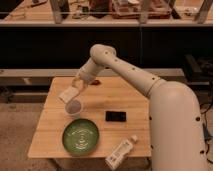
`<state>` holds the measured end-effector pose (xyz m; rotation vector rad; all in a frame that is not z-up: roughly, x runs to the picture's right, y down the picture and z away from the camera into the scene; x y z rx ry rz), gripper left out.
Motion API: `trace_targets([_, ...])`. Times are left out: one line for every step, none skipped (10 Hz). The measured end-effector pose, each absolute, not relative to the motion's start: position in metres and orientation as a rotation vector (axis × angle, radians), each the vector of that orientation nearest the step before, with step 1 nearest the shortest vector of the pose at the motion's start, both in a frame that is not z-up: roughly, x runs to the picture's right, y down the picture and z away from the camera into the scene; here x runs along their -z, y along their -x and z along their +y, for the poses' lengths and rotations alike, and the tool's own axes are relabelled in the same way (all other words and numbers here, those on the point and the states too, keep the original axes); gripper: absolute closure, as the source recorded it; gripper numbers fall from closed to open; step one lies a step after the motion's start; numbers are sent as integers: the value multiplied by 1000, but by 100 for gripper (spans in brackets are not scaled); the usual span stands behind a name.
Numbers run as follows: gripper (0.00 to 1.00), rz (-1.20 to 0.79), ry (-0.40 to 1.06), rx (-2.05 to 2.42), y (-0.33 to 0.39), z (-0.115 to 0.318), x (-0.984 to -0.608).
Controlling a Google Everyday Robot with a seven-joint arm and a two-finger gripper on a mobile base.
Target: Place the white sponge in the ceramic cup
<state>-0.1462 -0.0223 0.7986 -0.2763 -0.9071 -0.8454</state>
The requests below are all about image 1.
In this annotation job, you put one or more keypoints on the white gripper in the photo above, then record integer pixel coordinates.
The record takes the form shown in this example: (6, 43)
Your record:
(79, 83)

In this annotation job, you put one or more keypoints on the white sponge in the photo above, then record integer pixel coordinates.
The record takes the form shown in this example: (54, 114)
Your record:
(68, 94)

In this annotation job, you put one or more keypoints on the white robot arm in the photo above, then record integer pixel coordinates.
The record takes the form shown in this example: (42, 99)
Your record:
(176, 131)

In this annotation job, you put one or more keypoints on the ceramic cup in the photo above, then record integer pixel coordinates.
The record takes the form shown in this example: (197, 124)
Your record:
(73, 108)

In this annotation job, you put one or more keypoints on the small red object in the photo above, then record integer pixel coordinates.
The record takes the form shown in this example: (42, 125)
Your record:
(95, 82)

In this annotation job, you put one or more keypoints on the wooden table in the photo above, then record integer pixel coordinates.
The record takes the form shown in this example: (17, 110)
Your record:
(112, 94)

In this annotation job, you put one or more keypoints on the black rectangular block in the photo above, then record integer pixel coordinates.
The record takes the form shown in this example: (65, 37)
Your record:
(114, 116)

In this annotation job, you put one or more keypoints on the green plate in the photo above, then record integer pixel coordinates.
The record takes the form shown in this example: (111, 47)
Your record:
(80, 137)

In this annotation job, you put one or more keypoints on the white plastic bottle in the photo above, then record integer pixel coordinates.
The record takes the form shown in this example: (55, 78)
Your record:
(119, 154)

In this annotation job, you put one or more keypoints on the wooden shelf unit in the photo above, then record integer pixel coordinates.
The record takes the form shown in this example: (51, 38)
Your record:
(106, 13)

